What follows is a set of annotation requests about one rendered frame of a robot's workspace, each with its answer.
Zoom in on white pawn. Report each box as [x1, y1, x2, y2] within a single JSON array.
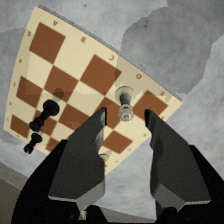
[[100, 154, 109, 163]]

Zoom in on black chess piece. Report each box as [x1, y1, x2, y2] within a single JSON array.
[[23, 133, 42, 154], [29, 100, 60, 132]]

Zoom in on brown and cream chessboard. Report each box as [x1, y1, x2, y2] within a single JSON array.
[[4, 6, 183, 175]]

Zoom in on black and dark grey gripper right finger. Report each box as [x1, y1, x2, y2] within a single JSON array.
[[144, 109, 224, 224]]

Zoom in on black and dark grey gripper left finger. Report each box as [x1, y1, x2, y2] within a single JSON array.
[[11, 107, 107, 224]]

